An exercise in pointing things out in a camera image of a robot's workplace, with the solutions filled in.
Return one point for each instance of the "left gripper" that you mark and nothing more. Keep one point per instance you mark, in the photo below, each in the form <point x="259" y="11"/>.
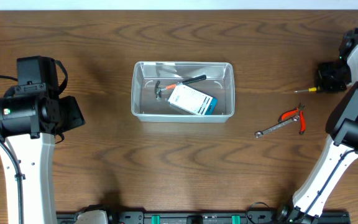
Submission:
<point x="73" y="112"/>

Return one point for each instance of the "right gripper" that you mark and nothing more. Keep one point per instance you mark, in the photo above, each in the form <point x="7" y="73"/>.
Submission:
<point x="324" y="83"/>

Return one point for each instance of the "screwdriver black yellow handle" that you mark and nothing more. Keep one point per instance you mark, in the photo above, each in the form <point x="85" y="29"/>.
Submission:
<point x="313" y="89"/>

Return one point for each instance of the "red handled pliers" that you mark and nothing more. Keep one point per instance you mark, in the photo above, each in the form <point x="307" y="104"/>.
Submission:
<point x="297" y="111"/>

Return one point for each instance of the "silver combination wrench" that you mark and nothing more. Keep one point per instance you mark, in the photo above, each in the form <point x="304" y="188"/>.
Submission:
<point x="293" y="119"/>

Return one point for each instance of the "small hammer black handle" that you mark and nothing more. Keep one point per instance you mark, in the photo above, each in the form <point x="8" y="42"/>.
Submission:
<point x="158" y="90"/>

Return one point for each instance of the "clear plastic container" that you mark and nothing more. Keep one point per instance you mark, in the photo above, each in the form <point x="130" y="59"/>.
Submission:
<point x="219" y="83"/>

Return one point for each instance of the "white blue card package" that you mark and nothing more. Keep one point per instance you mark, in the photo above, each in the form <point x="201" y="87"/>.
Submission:
<point x="192" y="101"/>

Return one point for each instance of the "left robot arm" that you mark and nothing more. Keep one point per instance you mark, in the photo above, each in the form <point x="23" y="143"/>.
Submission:
<point x="32" y="115"/>

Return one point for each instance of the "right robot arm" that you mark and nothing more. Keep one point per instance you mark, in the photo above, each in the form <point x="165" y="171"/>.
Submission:
<point x="341" y="148"/>

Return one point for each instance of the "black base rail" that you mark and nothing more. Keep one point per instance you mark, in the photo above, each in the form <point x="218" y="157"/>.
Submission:
<point x="252" y="216"/>

